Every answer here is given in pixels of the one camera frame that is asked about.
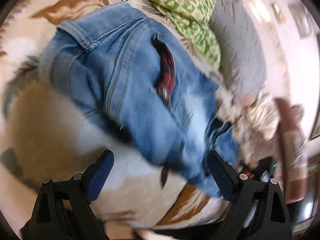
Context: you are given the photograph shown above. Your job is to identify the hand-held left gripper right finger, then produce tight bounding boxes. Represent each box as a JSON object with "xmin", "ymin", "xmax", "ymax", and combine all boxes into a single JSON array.
[{"xmin": 206, "ymin": 150, "xmax": 293, "ymax": 240}]

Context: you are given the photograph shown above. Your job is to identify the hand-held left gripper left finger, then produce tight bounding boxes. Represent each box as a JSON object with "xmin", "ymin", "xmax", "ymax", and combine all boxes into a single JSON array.
[{"xmin": 20, "ymin": 150, "xmax": 115, "ymax": 240}]

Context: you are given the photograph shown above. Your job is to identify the blue denim pants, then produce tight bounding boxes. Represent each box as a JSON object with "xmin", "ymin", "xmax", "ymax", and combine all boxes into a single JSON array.
[{"xmin": 41, "ymin": 1, "xmax": 239, "ymax": 198}]

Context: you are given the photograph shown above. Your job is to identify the cream crumpled cloth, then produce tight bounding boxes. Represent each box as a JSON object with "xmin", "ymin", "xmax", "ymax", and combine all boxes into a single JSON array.
[{"xmin": 217, "ymin": 90, "xmax": 281, "ymax": 166}]

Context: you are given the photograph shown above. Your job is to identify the leaf printed blanket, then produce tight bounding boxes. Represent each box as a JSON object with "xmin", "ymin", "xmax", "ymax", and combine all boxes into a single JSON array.
[{"xmin": 0, "ymin": 0, "xmax": 250, "ymax": 234}]

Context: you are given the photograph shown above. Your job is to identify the grey pillow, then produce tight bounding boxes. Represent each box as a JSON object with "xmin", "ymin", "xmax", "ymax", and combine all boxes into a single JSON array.
[{"xmin": 209, "ymin": 0, "xmax": 268, "ymax": 98}]

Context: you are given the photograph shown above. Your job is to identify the green checkered blanket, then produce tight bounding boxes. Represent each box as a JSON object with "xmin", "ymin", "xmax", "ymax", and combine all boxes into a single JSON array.
[{"xmin": 127, "ymin": 0, "xmax": 222, "ymax": 69}]

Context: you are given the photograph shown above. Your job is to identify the framed wall panel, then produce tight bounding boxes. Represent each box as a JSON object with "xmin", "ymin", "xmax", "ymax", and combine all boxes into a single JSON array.
[{"xmin": 287, "ymin": 2, "xmax": 313, "ymax": 38}]

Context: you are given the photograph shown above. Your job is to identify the beige wall switch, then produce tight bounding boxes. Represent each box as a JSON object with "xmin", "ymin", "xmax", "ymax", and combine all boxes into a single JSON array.
[{"xmin": 271, "ymin": 2, "xmax": 286, "ymax": 22}]

